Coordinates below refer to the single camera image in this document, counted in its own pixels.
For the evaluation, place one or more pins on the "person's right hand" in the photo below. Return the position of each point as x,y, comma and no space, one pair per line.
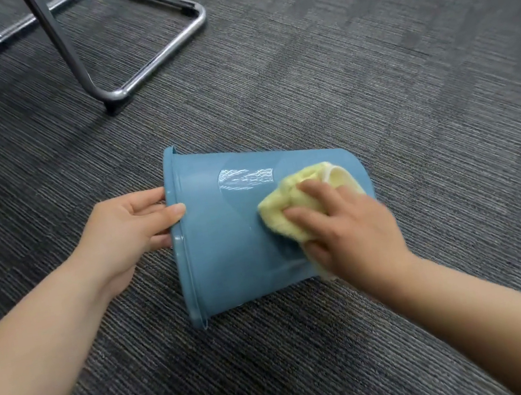
353,238

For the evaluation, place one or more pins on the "yellow microfibre cloth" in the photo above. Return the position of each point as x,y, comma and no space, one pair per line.
291,199

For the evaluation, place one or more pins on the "blue plastic bucket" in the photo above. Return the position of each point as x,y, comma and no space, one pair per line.
220,252

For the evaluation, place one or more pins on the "person's left hand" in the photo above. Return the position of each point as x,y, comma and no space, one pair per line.
117,240

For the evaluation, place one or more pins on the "person's right forearm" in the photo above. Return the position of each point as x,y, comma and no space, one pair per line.
505,332

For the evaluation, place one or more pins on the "black mesh chair chrome frame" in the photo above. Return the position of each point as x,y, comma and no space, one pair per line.
64,43

